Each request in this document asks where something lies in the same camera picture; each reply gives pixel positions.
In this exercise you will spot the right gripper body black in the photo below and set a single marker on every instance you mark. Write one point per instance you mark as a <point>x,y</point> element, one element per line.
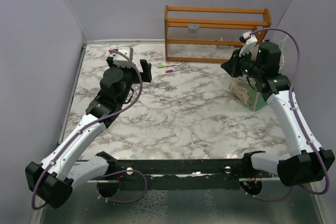
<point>245,65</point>

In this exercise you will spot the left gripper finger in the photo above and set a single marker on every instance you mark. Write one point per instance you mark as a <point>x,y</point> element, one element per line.
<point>110,62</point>
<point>146,71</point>

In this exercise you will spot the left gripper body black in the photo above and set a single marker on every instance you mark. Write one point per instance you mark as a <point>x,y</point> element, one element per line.
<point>130,75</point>

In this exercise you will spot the green paper bag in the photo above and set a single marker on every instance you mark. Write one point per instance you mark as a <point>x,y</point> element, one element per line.
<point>249,95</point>

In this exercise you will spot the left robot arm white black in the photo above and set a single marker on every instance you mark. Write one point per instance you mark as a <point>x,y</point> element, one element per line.
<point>55,177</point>

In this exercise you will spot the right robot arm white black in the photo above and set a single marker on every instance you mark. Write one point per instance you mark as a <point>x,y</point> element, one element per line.
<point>308,161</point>

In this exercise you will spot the green capped marker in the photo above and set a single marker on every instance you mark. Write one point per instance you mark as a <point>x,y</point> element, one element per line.
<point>169,65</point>

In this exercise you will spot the orange wooden rack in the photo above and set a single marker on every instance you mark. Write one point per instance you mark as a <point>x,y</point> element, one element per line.
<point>219,31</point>

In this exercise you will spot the small clear plastic cup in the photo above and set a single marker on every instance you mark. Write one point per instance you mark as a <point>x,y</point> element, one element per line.
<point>193,28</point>

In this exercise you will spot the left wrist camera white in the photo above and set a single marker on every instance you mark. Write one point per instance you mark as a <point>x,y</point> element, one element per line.
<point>119,60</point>

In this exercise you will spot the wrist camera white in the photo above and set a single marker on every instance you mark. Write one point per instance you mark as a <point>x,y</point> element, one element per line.
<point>249,41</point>
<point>119,60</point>

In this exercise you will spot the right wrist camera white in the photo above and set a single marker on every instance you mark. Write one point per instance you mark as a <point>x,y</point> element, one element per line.
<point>249,41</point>

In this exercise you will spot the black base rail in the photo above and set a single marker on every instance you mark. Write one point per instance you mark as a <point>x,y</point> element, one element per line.
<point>187,174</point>

